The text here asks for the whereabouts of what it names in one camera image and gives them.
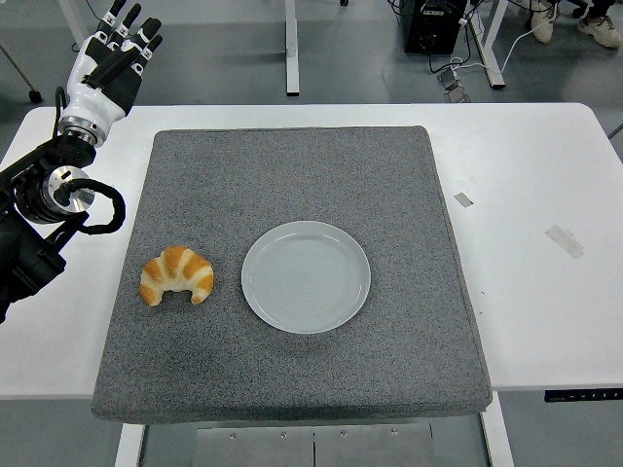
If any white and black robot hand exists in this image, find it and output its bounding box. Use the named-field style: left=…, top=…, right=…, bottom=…
left=58, top=0, right=165, bottom=129

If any golden croissant bread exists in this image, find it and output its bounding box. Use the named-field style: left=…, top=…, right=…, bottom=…
left=139, top=245, right=215, bottom=308

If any pale grey round plate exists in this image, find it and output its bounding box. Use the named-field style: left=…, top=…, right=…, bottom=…
left=241, top=221, right=372, bottom=336

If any grey metal plate with screws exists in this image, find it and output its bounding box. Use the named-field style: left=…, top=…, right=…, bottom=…
left=196, top=422, right=434, bottom=467

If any grey stand leg with caster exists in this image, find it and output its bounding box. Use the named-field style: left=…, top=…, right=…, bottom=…
left=0, top=38, right=44, bottom=104

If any white desk leg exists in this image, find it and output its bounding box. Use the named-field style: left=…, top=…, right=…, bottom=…
left=56, top=0, right=92, bottom=48
left=284, top=0, right=301, bottom=96
left=467, top=0, right=508, bottom=90

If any grey felt mat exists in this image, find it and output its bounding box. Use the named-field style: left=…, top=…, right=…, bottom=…
left=91, top=125, right=494, bottom=423

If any white table leg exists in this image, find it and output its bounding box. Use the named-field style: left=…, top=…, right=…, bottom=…
left=114, top=422, right=147, bottom=467
left=479, top=411, right=516, bottom=467

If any black equipment box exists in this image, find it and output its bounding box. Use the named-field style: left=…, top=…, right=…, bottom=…
left=403, top=0, right=469, bottom=55

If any person's foot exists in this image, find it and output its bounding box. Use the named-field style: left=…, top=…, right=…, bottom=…
left=529, top=0, right=557, bottom=45
left=576, top=14, right=623, bottom=50

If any long clear tape piece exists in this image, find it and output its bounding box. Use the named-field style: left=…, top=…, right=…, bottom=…
left=544, top=225, right=586, bottom=260

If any black table control panel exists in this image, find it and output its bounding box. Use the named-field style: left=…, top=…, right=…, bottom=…
left=543, top=387, right=623, bottom=404

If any white cable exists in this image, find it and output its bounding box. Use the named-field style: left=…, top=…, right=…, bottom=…
left=448, top=18, right=539, bottom=74

